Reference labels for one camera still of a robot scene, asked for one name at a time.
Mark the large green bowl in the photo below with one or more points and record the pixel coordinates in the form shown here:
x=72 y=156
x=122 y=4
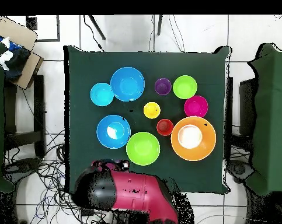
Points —
x=143 y=148

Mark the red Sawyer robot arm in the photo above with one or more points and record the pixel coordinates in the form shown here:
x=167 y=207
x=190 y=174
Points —
x=140 y=189

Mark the yellow cup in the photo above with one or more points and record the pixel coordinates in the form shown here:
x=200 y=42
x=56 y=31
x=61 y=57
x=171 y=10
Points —
x=152 y=110

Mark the red cup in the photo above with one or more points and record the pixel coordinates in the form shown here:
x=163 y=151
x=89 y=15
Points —
x=165 y=127

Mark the purple cup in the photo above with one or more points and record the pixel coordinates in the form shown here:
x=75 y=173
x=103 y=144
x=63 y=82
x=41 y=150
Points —
x=163 y=86

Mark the small light blue bowl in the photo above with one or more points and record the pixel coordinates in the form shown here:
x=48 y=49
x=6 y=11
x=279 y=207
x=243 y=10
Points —
x=102 y=94

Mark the small green bowl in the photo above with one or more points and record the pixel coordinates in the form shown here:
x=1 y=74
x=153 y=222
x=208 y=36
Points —
x=185 y=87

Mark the small pink bowl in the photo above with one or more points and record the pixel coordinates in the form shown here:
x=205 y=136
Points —
x=196 y=106

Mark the large orange bowl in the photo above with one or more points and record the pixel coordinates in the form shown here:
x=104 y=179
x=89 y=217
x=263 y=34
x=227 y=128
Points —
x=201 y=151

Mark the dark green tablecloth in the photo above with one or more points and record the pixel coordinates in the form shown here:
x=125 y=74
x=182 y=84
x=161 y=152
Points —
x=178 y=63

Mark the black tripod leg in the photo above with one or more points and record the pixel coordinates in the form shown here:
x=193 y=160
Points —
x=97 y=28
x=159 y=23

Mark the black stool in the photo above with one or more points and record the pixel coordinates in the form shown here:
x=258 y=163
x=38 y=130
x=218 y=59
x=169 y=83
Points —
x=39 y=105

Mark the bundle of clothes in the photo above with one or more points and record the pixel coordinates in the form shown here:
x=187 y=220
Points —
x=17 y=63

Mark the cardboard box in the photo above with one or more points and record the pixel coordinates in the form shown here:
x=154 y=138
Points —
x=17 y=32

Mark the dark grey pedestal foot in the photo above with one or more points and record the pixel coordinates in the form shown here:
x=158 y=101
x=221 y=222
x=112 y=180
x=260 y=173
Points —
x=26 y=164
x=240 y=169

